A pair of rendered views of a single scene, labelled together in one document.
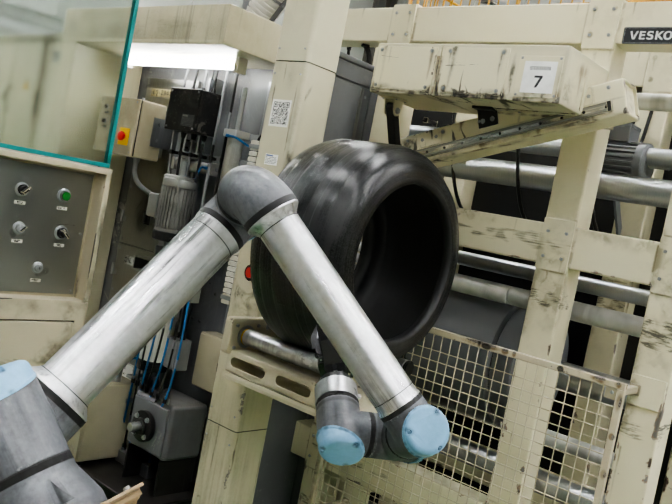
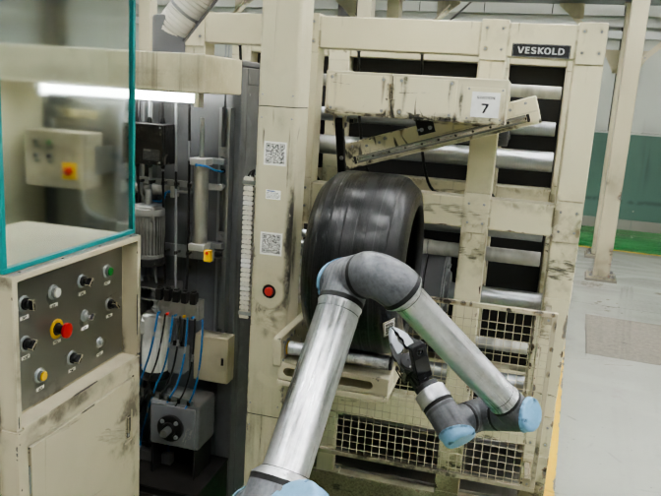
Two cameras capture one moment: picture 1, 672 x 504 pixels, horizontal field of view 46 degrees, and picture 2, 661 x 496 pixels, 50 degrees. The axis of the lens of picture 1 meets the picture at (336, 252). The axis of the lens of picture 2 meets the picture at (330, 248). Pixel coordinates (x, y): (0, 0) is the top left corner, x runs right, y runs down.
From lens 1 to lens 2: 1.11 m
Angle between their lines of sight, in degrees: 27
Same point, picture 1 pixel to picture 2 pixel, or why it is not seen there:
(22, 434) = not seen: outside the picture
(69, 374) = (300, 465)
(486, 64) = (437, 93)
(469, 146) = (411, 150)
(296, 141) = (295, 176)
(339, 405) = (450, 407)
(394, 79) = (349, 103)
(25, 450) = not seen: outside the picture
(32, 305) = (109, 378)
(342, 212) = (393, 252)
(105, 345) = (315, 432)
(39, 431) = not seen: outside the picture
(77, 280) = (123, 338)
